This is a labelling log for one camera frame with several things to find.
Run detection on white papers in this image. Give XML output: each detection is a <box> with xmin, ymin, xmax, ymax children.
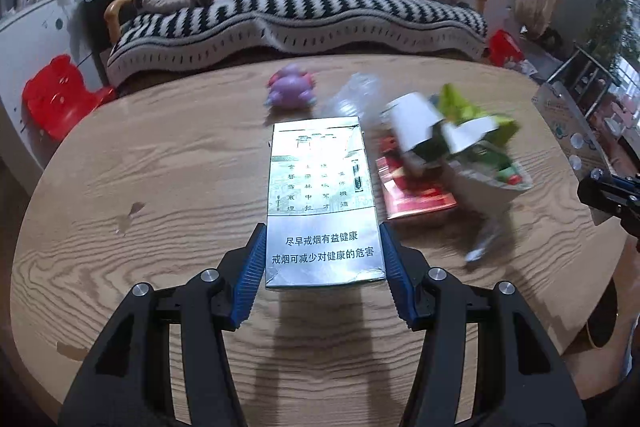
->
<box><xmin>505</xmin><ymin>57</ymin><xmax>540</xmax><ymax>78</ymax></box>

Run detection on black white striped blanket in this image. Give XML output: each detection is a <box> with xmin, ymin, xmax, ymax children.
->
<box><xmin>106</xmin><ymin>0</ymin><xmax>488</xmax><ymax>86</ymax></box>

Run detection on silver cigarette carton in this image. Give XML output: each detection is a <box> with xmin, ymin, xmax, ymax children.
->
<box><xmin>264</xmin><ymin>116</ymin><xmax>387</xmax><ymax>292</ymax></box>

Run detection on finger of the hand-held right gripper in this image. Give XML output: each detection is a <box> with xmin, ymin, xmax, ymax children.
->
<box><xmin>576</xmin><ymin>171</ymin><xmax>640</xmax><ymax>238</ymax></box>

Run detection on purple toy figure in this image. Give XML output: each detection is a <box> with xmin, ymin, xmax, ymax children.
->
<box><xmin>265</xmin><ymin>64</ymin><xmax>318</xmax><ymax>110</ymax></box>

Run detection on green potted plant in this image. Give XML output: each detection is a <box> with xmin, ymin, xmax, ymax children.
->
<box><xmin>585</xmin><ymin>0</ymin><xmax>637</xmax><ymax>72</ymax></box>

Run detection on clear plastic wrapper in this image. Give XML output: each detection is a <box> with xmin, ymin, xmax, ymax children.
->
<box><xmin>320</xmin><ymin>73</ymin><xmax>396</xmax><ymax>128</ymax></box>

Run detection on wooden frame sofa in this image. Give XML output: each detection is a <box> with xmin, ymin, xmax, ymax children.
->
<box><xmin>104</xmin><ymin>0</ymin><xmax>490</xmax><ymax>88</ymax></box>

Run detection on white cardboard box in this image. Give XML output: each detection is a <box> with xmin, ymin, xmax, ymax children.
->
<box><xmin>382</xmin><ymin>93</ymin><xmax>447</xmax><ymax>172</ymax></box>

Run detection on red cigarette pack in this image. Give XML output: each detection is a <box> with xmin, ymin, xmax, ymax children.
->
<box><xmin>375</xmin><ymin>137</ymin><xmax>458</xmax><ymax>220</ymax></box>

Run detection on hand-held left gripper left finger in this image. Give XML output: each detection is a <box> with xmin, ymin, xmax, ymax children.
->
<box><xmin>57</xmin><ymin>223</ymin><xmax>267</xmax><ymax>427</ymax></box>

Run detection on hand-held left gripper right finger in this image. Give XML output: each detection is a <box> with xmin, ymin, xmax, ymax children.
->
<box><xmin>379</xmin><ymin>223</ymin><xmax>586</xmax><ymax>427</ymax></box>

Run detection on printed cardboard box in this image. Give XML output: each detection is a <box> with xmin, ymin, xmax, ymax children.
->
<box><xmin>531</xmin><ymin>82</ymin><xmax>606</xmax><ymax>172</ymax></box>

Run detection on green white snack packet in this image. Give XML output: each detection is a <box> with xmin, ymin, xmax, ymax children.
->
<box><xmin>439</xmin><ymin>84</ymin><xmax>533</xmax><ymax>202</ymax></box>

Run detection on red plastic bag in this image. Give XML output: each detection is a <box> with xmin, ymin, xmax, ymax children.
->
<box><xmin>487</xmin><ymin>29</ymin><xmax>526</xmax><ymax>68</ymax></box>

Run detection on white cabinet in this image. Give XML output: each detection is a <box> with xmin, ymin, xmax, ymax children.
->
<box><xmin>0</xmin><ymin>0</ymin><xmax>108</xmax><ymax>172</ymax></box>

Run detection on red plastic child chair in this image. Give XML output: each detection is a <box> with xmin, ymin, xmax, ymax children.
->
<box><xmin>21</xmin><ymin>54</ymin><xmax>117</xmax><ymax>142</ymax></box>

